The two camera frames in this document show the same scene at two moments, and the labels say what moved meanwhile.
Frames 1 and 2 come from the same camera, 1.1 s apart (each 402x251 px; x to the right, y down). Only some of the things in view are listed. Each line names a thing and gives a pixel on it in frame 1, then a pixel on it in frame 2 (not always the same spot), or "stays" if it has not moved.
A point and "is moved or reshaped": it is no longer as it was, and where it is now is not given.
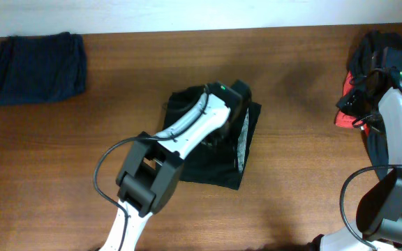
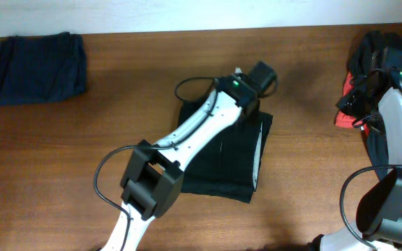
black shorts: x=220 y=160 is moved or reshaped
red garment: x=343 y=120 stays
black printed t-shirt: x=361 y=56 stays
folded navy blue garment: x=38 y=68 stays
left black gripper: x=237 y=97 → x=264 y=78
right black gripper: x=353 y=105 stays
